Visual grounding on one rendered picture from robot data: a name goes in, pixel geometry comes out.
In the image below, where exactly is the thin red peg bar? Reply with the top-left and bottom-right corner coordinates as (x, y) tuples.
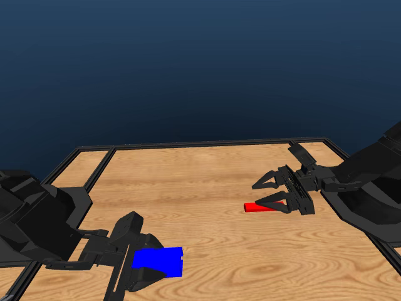
(244, 201), (284, 213)

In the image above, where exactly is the blue hollow socket block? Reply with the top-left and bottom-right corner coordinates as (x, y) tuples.
(131, 246), (184, 279)

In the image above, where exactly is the black table frame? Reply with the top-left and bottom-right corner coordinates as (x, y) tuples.
(0, 136), (401, 301)

